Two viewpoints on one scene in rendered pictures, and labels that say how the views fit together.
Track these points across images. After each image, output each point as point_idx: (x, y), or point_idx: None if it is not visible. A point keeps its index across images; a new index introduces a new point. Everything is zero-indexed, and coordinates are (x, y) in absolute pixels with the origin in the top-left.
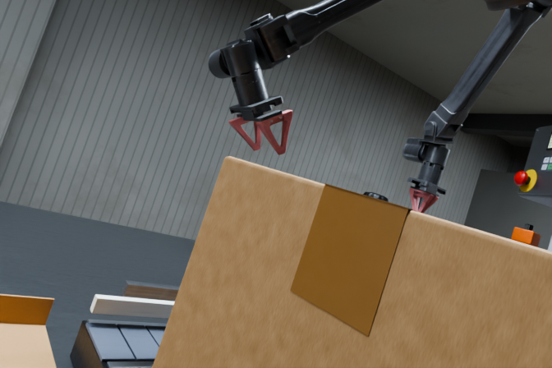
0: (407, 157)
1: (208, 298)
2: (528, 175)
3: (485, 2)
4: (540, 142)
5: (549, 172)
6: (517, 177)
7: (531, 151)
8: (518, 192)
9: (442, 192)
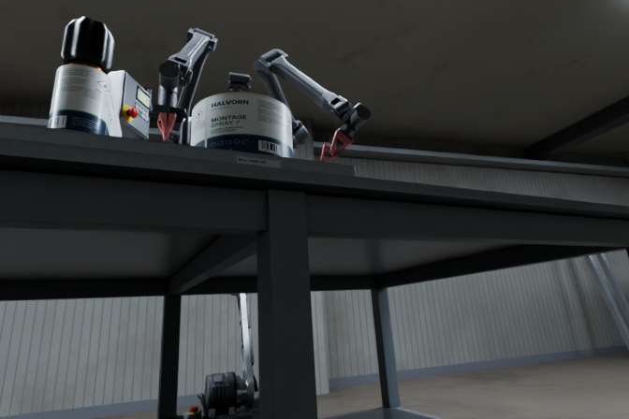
0: (175, 80)
1: None
2: (127, 108)
3: (293, 142)
4: (131, 88)
5: (139, 117)
6: (137, 112)
7: (126, 90)
8: (123, 119)
9: (151, 116)
